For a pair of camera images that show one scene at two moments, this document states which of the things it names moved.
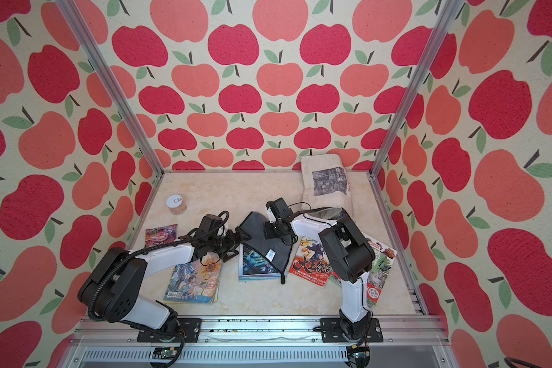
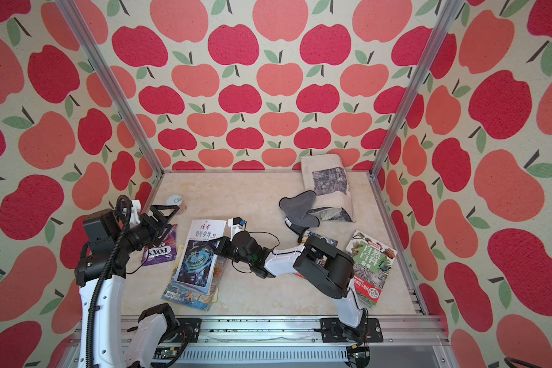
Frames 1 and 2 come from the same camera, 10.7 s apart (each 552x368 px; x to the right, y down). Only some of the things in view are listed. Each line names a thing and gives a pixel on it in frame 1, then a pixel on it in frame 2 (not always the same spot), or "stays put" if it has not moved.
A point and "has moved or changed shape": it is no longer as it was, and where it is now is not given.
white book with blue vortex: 253,266 has moved or changed shape
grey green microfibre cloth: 275,252 -> 296,208
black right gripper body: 272,229 -> 229,249
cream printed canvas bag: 324,182 stays put
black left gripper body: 225,244 -> 138,235
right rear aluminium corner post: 444,24 stays put
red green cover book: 379,272 stays put
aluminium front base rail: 106,343 stays put
